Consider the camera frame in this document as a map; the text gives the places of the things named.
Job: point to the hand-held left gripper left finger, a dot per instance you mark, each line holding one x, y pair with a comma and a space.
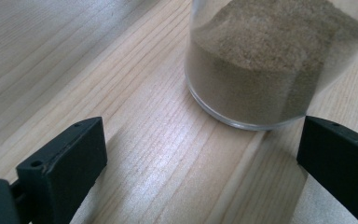
65, 161

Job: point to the glass jar of brown powder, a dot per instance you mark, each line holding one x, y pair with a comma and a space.
245, 77

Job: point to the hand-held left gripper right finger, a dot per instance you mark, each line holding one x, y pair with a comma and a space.
345, 168

